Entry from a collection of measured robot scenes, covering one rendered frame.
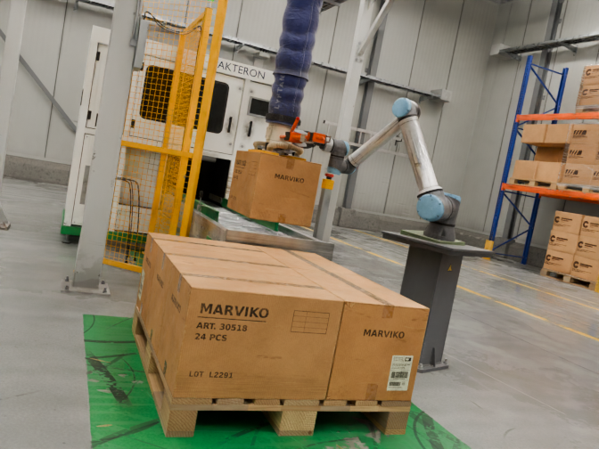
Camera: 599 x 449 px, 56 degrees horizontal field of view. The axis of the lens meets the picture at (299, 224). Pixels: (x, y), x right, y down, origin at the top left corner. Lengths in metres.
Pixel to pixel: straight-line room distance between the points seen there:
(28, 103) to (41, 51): 1.00
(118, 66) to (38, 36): 8.24
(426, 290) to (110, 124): 2.22
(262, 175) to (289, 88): 0.62
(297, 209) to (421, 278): 0.85
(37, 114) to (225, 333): 10.17
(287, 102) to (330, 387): 1.98
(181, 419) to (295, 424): 0.44
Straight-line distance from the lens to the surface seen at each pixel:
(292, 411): 2.27
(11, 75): 6.01
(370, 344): 2.31
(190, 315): 2.02
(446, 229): 3.42
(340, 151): 3.59
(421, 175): 3.30
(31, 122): 11.96
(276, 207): 3.44
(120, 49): 3.90
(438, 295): 3.43
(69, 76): 12.01
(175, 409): 2.13
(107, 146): 3.86
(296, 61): 3.69
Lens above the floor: 0.98
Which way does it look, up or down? 5 degrees down
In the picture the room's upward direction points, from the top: 10 degrees clockwise
